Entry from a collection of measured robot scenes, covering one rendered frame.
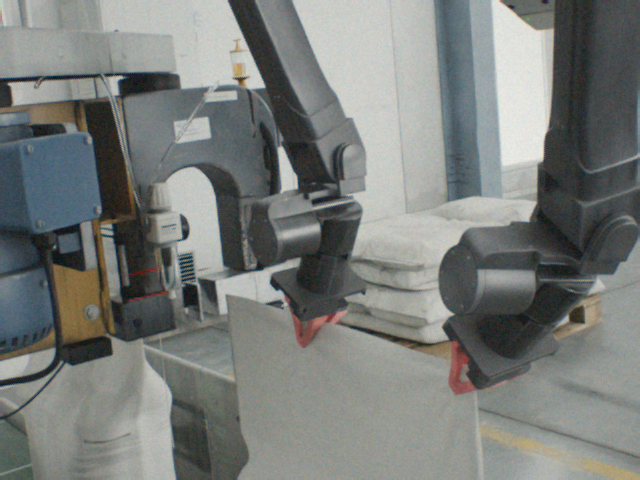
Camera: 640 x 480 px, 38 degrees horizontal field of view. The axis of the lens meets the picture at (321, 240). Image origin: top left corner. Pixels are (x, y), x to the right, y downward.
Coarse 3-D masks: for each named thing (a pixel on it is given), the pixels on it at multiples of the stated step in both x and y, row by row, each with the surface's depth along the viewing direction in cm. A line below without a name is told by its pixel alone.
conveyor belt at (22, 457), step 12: (0, 420) 291; (0, 432) 280; (12, 432) 279; (0, 444) 270; (12, 444) 269; (24, 444) 268; (0, 456) 261; (12, 456) 260; (24, 456) 259; (0, 468) 252; (12, 468) 251; (24, 468) 251
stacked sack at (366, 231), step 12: (396, 216) 467; (408, 216) 463; (420, 216) 459; (432, 216) 455; (360, 228) 443; (372, 228) 440; (384, 228) 438; (396, 228) 436; (408, 228) 436; (360, 240) 424; (360, 252) 418
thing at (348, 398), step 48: (240, 336) 129; (288, 336) 117; (336, 336) 108; (240, 384) 131; (288, 384) 119; (336, 384) 110; (384, 384) 101; (432, 384) 94; (288, 432) 122; (336, 432) 112; (384, 432) 103; (432, 432) 96
